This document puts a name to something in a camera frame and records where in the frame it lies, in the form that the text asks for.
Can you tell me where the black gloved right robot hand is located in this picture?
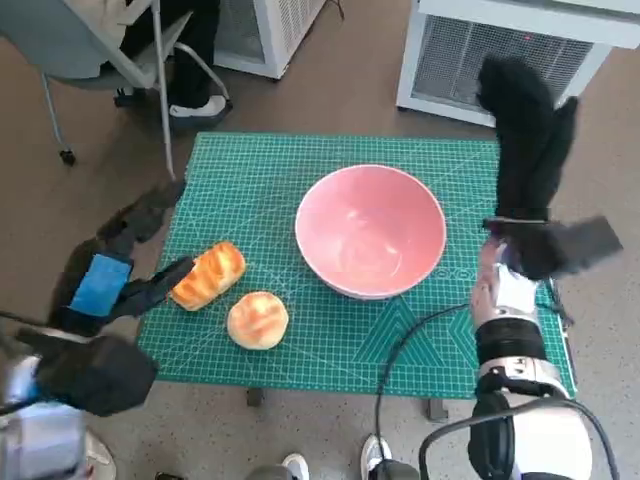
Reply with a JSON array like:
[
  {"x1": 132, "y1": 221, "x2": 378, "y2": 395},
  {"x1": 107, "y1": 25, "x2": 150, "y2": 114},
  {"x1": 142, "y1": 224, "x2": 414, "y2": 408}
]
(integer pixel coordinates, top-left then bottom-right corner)
[{"x1": 476, "y1": 56, "x2": 581, "y2": 222}]

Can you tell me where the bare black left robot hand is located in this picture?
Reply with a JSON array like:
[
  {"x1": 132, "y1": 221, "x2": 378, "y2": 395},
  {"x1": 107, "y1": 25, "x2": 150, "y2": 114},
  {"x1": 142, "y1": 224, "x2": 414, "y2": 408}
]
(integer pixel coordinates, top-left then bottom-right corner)
[{"x1": 49, "y1": 178, "x2": 197, "y2": 336}]

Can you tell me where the long toy bread loaf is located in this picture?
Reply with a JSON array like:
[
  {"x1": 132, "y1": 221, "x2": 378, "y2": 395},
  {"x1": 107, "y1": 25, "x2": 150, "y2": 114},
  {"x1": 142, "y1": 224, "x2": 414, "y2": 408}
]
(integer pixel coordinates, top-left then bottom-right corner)
[{"x1": 170, "y1": 240, "x2": 248, "y2": 313}]

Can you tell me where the round toy bread bun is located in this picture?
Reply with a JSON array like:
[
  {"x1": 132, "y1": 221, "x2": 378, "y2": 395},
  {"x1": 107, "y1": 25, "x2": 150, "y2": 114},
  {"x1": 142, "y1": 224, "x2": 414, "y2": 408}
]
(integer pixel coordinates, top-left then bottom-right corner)
[{"x1": 226, "y1": 291, "x2": 291, "y2": 351}]

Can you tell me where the pink bowl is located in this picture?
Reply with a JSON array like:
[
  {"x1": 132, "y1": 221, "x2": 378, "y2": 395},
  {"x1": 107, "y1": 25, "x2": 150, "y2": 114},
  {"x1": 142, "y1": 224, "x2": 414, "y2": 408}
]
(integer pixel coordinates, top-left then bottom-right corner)
[{"x1": 294, "y1": 164, "x2": 448, "y2": 301}]

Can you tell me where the large white grille cabinet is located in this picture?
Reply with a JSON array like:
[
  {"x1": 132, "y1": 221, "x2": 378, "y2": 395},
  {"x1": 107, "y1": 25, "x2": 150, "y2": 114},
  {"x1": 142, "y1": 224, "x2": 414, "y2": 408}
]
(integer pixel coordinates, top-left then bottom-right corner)
[{"x1": 395, "y1": 0, "x2": 640, "y2": 127}]

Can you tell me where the white cloth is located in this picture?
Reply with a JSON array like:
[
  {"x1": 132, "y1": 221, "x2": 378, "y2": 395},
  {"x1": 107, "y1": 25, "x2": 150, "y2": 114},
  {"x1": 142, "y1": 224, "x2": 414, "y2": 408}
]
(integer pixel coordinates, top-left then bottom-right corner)
[{"x1": 74, "y1": 429, "x2": 117, "y2": 480}]

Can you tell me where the green cutting mat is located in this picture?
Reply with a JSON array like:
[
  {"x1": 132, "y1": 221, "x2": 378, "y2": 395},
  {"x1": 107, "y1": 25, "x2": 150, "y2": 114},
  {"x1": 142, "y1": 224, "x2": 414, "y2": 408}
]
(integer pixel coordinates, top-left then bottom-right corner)
[{"x1": 137, "y1": 132, "x2": 577, "y2": 401}]

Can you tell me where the grey chair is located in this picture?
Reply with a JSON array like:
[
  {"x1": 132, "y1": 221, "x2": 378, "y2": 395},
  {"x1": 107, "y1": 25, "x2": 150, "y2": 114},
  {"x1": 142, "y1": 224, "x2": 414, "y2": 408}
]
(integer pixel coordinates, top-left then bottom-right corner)
[{"x1": 0, "y1": 0, "x2": 232, "y2": 197}]

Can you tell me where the person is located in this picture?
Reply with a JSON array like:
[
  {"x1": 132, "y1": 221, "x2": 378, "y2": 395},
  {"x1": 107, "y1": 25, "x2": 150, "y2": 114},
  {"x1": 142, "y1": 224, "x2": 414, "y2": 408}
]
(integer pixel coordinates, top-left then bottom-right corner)
[{"x1": 118, "y1": 0, "x2": 227, "y2": 120}]

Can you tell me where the small white grille cabinet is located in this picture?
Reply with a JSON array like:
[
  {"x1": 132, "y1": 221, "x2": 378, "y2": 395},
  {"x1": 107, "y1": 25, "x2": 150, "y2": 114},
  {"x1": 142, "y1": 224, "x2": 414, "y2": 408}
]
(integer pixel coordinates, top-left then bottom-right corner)
[{"x1": 212, "y1": 0, "x2": 327, "y2": 80}]

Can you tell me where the person's white shoe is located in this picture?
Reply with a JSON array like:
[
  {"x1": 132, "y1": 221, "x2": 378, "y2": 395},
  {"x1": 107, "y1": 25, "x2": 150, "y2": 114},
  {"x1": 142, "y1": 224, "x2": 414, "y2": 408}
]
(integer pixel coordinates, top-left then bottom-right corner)
[
  {"x1": 282, "y1": 453, "x2": 312, "y2": 480},
  {"x1": 361, "y1": 434, "x2": 394, "y2": 476}
]

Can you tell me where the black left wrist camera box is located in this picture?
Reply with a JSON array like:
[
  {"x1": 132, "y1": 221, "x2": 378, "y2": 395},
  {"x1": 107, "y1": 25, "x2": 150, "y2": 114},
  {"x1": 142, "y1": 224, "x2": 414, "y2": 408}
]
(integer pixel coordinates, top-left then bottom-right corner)
[{"x1": 18, "y1": 327, "x2": 160, "y2": 417}]

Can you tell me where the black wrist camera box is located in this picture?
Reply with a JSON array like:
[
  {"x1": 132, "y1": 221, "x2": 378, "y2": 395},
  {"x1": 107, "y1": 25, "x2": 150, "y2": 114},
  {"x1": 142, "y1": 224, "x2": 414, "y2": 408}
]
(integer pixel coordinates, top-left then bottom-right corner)
[
  {"x1": 18, "y1": 327, "x2": 160, "y2": 417},
  {"x1": 519, "y1": 214, "x2": 625, "y2": 282}
]

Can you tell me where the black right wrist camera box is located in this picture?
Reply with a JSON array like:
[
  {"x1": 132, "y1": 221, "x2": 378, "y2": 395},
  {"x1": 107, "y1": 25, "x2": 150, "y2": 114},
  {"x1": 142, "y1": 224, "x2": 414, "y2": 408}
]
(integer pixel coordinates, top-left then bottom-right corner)
[{"x1": 519, "y1": 214, "x2": 625, "y2": 282}]

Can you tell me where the long black robot cable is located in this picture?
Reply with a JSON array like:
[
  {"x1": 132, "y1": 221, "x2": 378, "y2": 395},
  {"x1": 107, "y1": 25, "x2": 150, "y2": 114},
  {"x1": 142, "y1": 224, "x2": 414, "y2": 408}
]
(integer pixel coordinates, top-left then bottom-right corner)
[{"x1": 375, "y1": 304, "x2": 475, "y2": 480}]

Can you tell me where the looped black robot cable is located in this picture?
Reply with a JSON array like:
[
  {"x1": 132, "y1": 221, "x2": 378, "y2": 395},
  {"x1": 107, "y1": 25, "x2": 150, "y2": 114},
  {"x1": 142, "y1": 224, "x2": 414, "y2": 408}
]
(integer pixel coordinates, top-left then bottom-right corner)
[{"x1": 419, "y1": 398, "x2": 640, "y2": 480}]

